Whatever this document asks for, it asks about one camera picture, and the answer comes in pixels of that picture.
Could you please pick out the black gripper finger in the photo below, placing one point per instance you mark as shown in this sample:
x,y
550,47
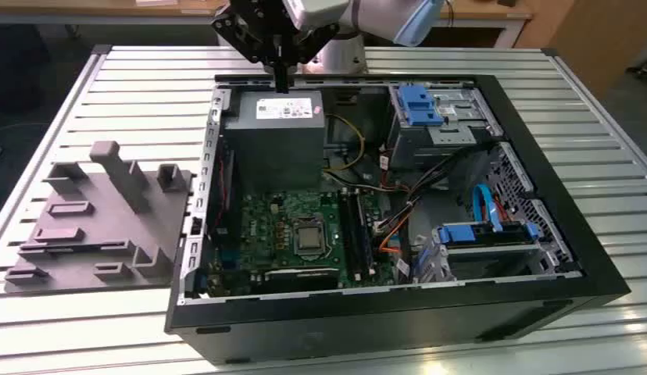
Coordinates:
x,y
239,39
307,48

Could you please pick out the RAM stick with label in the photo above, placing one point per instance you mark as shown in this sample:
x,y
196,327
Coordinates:
x,y
77,247

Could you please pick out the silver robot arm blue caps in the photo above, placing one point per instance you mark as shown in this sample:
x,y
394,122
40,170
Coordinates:
x,y
343,54

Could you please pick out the wooden desk white legs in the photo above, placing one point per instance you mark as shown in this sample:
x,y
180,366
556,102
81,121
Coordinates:
x,y
146,11

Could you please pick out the blue drive latch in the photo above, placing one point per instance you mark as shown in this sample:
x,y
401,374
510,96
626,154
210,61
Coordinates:
x,y
418,113

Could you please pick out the grey power supply unit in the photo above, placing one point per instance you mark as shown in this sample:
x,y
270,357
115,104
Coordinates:
x,y
271,152

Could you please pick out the metal optical drive cage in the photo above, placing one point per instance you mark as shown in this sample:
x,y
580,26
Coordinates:
x,y
447,136

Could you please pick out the black chair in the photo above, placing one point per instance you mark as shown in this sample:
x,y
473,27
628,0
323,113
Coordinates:
x,y
15,66

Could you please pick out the green motherboard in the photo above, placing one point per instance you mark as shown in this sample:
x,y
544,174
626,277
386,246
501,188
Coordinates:
x,y
260,218

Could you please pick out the silver CPU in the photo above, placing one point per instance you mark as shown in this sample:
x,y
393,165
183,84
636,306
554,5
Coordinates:
x,y
308,238

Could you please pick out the wooden cabinet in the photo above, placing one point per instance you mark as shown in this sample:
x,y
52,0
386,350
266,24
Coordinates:
x,y
589,39

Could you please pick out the grey parts rack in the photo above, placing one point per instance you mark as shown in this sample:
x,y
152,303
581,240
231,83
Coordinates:
x,y
109,230

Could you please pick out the hard disk in blue carrier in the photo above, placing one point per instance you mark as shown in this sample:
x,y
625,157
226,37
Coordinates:
x,y
458,234

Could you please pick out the black graphics card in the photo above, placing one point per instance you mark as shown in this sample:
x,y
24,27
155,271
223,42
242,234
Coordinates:
x,y
302,280

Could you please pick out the metal disk bay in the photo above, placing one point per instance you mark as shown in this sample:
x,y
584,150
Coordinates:
x,y
510,252

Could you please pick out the black PC case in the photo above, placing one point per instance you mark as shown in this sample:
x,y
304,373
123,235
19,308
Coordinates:
x,y
354,324

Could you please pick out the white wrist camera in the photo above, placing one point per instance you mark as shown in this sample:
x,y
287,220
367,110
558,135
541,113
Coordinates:
x,y
318,13

